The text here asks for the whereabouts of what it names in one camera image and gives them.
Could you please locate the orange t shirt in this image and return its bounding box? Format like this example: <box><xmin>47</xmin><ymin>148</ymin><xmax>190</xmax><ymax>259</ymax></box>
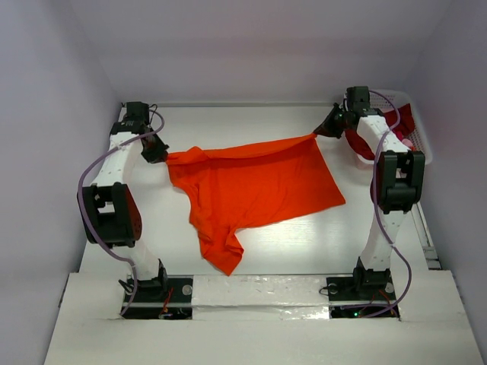
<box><xmin>167</xmin><ymin>134</ymin><xmax>345</xmax><ymax>275</ymax></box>

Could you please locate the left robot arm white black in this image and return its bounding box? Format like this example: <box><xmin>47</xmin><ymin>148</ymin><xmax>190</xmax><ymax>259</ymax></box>
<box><xmin>77</xmin><ymin>101</ymin><xmax>169</xmax><ymax>303</ymax></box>

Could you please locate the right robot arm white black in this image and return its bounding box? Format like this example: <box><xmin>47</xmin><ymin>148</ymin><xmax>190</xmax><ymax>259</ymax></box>
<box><xmin>315</xmin><ymin>86</ymin><xmax>425</xmax><ymax>303</ymax></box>

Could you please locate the dark red t shirt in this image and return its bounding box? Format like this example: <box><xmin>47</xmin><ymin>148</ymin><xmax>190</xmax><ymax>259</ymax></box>
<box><xmin>345</xmin><ymin>103</ymin><xmax>415</xmax><ymax>160</ymax></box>

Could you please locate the pink cloth in basket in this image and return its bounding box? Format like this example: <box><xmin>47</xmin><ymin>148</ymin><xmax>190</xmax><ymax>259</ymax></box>
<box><xmin>395</xmin><ymin>132</ymin><xmax>415</xmax><ymax>151</ymax></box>

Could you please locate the white plastic basket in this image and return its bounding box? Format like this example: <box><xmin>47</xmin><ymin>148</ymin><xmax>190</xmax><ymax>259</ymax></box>
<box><xmin>370</xmin><ymin>89</ymin><xmax>433</xmax><ymax>165</ymax></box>

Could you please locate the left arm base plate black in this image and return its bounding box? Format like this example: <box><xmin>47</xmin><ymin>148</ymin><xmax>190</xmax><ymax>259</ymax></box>
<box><xmin>122</xmin><ymin>276</ymin><xmax>193</xmax><ymax>320</ymax></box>

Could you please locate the metal rail at table edge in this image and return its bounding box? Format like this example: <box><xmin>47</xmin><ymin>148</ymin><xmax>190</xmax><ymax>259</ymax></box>
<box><xmin>412</xmin><ymin>203</ymin><xmax>443</xmax><ymax>271</ymax></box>

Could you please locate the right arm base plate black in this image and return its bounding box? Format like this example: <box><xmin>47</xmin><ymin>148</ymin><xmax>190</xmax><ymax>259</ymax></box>
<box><xmin>320</xmin><ymin>276</ymin><xmax>399</xmax><ymax>319</ymax></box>

